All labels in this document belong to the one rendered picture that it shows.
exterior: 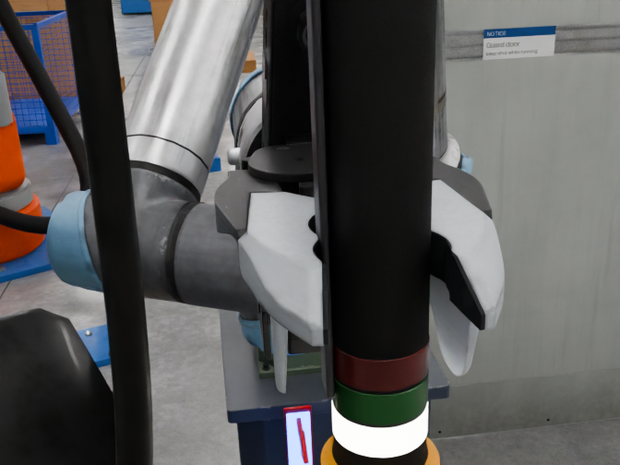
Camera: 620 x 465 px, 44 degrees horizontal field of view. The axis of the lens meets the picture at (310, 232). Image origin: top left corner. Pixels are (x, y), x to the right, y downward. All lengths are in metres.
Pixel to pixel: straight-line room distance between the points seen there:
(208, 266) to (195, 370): 2.55
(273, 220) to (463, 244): 0.07
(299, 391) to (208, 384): 1.92
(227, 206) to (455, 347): 0.09
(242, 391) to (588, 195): 1.55
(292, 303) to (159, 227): 0.33
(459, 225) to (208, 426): 2.52
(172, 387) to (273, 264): 2.76
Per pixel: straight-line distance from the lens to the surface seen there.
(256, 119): 0.41
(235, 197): 0.28
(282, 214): 0.26
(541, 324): 2.52
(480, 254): 0.23
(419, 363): 0.25
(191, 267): 0.53
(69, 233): 0.57
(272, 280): 0.23
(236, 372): 1.12
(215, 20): 0.65
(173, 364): 3.12
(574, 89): 2.28
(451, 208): 0.27
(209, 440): 2.68
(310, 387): 1.07
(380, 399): 0.25
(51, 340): 0.38
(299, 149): 0.33
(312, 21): 0.22
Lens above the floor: 1.59
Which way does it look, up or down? 22 degrees down
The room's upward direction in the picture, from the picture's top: 2 degrees counter-clockwise
